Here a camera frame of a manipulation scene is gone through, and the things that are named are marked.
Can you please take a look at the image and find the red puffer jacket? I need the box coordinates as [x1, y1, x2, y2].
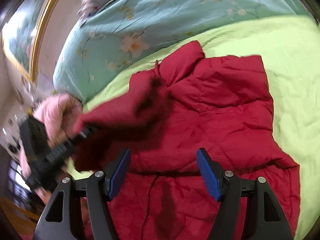
[74, 41, 300, 239]

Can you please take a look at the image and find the pink quilted garment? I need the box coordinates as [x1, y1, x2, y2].
[18, 93, 84, 181]

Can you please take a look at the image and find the teal floral duvet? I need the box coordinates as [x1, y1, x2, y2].
[53, 0, 309, 102]

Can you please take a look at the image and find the gold framed wall picture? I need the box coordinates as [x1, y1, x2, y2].
[2, 0, 59, 82]

